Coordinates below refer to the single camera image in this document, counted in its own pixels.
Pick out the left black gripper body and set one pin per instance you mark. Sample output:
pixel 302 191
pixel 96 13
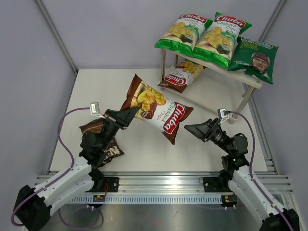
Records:
pixel 112 126

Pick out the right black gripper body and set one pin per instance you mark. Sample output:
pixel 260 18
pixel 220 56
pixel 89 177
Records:
pixel 216 134

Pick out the brown Chuba chips bag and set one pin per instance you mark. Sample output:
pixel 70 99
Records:
pixel 182 76
pixel 156 109

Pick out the dark green Real chips bag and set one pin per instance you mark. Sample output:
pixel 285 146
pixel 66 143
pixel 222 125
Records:
pixel 254 58

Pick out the green Chuba cassava chips bag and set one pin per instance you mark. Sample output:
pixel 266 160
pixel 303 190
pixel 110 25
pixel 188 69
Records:
pixel 183 36

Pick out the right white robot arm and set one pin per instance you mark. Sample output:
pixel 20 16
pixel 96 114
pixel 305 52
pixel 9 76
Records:
pixel 238 176

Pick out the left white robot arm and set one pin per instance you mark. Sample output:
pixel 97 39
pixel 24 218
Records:
pixel 35 205

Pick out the white two-tier shelf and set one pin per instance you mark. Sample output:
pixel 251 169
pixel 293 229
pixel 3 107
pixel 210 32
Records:
pixel 210 94

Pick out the brown Kettle sea salt bag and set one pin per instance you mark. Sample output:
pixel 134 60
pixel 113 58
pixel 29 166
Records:
pixel 113 149

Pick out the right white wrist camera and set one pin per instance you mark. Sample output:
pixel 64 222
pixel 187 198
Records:
pixel 223 114

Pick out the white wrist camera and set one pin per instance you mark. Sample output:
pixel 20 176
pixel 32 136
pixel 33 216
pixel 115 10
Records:
pixel 223 114
pixel 94 108

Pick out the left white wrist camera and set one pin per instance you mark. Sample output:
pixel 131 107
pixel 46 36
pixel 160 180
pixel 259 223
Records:
pixel 94 108

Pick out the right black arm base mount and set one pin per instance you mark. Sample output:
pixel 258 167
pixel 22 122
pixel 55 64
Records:
pixel 212 184

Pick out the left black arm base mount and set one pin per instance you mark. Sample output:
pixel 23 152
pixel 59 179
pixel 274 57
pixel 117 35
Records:
pixel 111 184

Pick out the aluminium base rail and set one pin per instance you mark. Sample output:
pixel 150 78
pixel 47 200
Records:
pixel 186 182

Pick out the white slotted cable duct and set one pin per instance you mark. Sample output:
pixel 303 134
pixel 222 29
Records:
pixel 98 199

